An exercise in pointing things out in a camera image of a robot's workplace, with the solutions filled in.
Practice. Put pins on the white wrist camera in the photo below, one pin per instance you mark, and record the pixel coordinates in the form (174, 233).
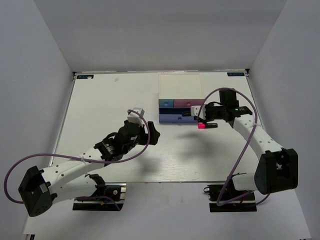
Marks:
(134, 116)
(198, 112)

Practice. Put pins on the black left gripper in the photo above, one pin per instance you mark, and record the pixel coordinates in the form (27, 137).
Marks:
(154, 134)

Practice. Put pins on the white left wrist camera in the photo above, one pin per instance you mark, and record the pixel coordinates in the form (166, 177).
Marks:
(134, 116)

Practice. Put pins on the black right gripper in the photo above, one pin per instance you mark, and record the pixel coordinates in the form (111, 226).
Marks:
(208, 106)

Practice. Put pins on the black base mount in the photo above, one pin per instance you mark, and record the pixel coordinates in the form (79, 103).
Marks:
(109, 198)
(240, 205)

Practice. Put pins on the pink cap black highlighter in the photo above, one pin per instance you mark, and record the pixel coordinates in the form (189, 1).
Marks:
(207, 125)

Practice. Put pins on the blue label sticker right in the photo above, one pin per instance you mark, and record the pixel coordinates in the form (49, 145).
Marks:
(235, 74)

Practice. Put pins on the blue label sticker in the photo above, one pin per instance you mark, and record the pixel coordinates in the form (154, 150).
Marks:
(84, 77)
(235, 74)

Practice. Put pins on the light blue small drawer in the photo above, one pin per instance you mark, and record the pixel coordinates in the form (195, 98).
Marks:
(166, 103)

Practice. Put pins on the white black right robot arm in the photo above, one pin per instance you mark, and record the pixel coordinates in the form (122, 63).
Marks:
(277, 168)

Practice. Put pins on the blue label sticker left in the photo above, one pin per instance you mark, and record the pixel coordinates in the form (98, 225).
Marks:
(84, 77)

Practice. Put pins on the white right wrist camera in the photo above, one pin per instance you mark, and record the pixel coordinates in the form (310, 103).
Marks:
(198, 112)

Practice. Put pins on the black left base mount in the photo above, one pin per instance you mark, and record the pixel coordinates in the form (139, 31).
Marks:
(109, 198)

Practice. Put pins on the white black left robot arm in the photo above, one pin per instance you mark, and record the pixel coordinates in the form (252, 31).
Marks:
(75, 179)

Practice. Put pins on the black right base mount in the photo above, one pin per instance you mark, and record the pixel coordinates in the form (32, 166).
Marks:
(240, 205)

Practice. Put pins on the pink small drawer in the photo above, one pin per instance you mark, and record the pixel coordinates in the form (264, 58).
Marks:
(187, 103)

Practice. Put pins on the white drawer cabinet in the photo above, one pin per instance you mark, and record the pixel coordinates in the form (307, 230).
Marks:
(178, 86)

